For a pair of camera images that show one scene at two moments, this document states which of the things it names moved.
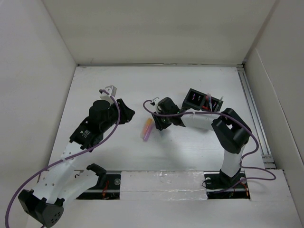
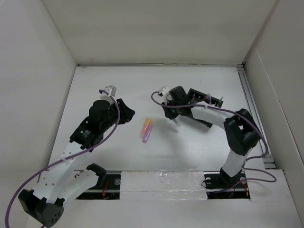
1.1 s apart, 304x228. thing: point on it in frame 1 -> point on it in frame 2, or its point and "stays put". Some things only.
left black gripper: (126, 113) stays put
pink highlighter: (147, 131) stays put
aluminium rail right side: (268, 157) stays put
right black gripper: (159, 124) -> (169, 113)
